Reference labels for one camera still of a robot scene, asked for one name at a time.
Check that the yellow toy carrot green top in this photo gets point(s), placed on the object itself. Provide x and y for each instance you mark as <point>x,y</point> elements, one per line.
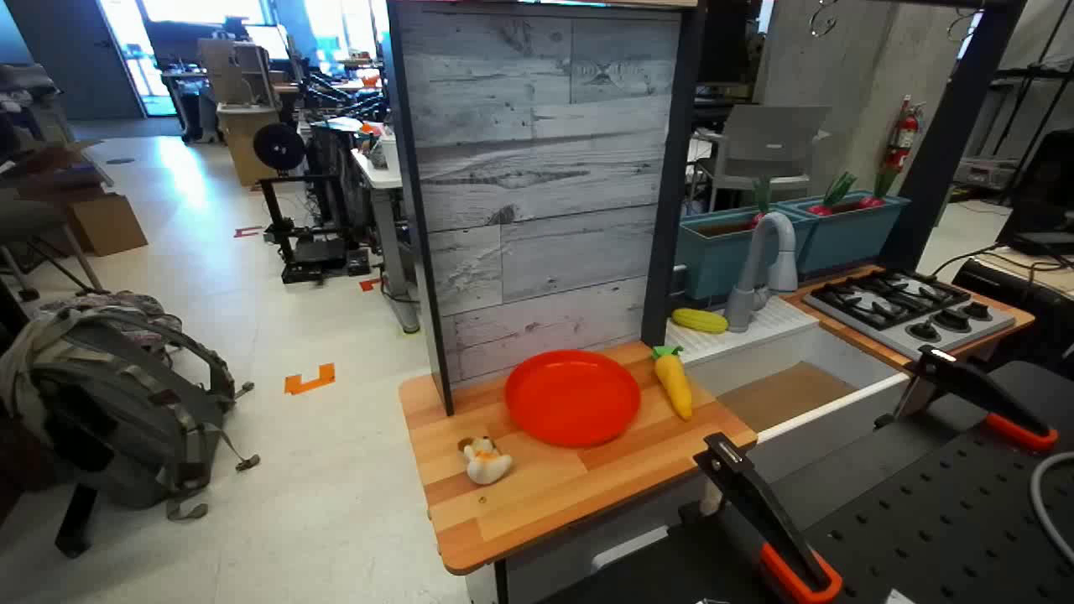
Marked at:
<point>672,389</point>

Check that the red round plate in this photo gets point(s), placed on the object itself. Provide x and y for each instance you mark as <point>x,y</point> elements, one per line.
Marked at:
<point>572,397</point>

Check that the small white orange plush toy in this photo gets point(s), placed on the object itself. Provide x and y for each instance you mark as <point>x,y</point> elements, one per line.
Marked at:
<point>489,463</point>

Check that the white toy sink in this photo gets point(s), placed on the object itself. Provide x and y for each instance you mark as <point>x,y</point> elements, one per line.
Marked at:
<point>772,326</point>

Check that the grey toy faucet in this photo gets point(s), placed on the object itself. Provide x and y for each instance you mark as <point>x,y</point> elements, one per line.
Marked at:
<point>787,263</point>

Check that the red toy radish green leaves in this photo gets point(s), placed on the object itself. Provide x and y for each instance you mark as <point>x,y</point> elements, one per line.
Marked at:
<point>842,191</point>

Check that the toy stove top black grates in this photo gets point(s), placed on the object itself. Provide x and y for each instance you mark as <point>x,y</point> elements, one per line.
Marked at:
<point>894,305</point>

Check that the grey wood-print backdrop panel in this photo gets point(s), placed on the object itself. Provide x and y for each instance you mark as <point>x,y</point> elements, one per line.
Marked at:
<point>540,171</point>

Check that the grey metal table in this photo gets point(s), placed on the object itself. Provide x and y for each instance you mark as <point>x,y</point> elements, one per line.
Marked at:
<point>386,212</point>

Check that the teal planter bin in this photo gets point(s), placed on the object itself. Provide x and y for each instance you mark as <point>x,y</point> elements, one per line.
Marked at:
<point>852,238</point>
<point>709,258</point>

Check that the wooden cutting board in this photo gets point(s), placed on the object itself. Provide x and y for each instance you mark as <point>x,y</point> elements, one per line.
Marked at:
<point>559,487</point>

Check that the black equipment stand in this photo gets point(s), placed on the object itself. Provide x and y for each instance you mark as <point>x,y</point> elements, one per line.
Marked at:
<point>308,241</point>

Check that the grey plastic chair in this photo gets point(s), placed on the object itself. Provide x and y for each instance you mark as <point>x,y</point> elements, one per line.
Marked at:
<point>772,140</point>

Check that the red fire extinguisher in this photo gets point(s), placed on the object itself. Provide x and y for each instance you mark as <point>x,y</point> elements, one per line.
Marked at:
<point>900,140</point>

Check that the grey backpack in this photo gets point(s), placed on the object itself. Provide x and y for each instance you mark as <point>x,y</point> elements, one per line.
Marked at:
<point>112,392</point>

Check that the brown cardboard box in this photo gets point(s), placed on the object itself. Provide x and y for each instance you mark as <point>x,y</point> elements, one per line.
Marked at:
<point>105,224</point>

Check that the black frame post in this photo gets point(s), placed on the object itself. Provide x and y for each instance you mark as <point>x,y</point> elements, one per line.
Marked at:
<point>672,224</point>
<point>422,224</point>

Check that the black diagonal frame beam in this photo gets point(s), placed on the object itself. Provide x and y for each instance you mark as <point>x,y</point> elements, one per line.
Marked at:
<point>950,136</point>

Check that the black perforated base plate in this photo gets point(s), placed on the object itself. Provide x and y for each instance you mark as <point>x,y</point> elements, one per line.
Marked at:
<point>950,525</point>

